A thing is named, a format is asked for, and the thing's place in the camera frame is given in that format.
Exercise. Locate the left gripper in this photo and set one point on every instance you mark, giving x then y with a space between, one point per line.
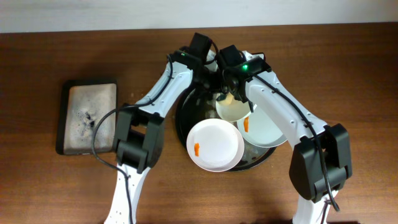
207 78

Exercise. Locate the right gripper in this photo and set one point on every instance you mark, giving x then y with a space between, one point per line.
232 86

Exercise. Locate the green yellow sponge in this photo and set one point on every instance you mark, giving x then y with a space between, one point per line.
228 100

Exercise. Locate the white plate top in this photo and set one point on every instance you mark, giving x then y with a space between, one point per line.
235 111

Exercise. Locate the white plate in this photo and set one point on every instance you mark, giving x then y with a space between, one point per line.
215 145
235 111

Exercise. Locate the white plate bottom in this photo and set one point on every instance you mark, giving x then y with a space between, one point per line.
215 145

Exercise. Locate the pale blue plate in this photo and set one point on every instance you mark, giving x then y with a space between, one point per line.
259 130

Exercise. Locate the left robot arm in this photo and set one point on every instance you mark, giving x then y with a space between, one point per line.
139 134

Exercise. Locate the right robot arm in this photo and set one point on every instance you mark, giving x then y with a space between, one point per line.
321 159

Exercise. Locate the black round tray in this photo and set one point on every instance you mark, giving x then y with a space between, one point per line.
195 106

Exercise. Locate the black rectangular soapy tray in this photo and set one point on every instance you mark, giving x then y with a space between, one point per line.
82 104

